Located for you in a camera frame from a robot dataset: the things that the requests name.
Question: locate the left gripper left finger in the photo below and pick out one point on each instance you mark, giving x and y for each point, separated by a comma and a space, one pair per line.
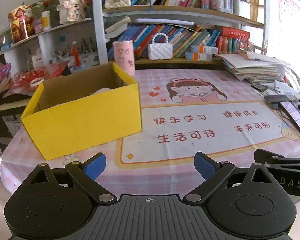
84, 175

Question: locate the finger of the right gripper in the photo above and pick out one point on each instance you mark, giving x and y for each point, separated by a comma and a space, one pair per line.
266, 157

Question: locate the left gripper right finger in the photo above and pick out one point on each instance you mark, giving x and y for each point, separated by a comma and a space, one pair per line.
216, 176

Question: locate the large pink plush pig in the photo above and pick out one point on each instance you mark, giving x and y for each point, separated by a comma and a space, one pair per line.
105, 89

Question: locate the lit smartphone charging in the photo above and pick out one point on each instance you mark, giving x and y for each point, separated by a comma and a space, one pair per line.
292, 112

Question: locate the dark smartphone on table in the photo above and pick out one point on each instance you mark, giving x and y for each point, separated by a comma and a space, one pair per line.
275, 100

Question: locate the yellow cardboard box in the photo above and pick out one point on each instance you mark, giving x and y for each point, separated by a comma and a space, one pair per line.
64, 116

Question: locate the stack of papers and notebooks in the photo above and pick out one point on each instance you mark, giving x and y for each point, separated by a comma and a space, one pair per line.
253, 67

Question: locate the black Yamaha keyboard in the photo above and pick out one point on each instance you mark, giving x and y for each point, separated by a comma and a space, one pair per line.
11, 108

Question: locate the white tape roll on paper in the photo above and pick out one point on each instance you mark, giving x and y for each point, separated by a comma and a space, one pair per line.
36, 82

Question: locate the red paper sheet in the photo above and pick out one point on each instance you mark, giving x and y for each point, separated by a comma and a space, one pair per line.
20, 82

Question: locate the white pen organizer box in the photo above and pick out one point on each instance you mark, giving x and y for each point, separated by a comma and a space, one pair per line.
86, 60

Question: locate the orange white box upper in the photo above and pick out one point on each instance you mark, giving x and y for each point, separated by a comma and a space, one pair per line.
204, 49

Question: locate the orange white box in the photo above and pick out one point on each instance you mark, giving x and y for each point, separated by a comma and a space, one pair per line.
204, 49
198, 56

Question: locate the orange white box lower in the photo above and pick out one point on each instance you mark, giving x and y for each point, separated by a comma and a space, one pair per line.
198, 56

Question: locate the red white doll figure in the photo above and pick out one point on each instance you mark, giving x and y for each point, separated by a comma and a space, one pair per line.
75, 54

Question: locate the pink cartoon cylinder container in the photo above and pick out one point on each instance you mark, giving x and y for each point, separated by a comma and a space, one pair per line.
124, 56

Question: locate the red dictionary book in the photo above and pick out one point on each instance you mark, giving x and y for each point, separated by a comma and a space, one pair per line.
235, 33

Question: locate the white quilted pearl handbag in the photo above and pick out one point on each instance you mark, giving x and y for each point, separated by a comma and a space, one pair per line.
160, 51

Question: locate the row of books lower shelf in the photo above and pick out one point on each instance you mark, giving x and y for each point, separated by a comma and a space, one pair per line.
181, 38

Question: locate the white pen holder upper shelf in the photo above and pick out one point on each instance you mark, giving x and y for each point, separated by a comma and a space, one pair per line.
241, 8

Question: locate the white yellow bottle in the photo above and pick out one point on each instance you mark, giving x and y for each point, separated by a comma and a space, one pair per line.
46, 22

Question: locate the white ceramic figurine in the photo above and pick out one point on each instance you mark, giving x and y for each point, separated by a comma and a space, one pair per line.
71, 11

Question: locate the red festive gift box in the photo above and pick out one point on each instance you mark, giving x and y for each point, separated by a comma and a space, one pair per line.
21, 23

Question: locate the white bookshelf frame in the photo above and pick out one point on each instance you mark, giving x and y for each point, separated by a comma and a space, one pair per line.
94, 27

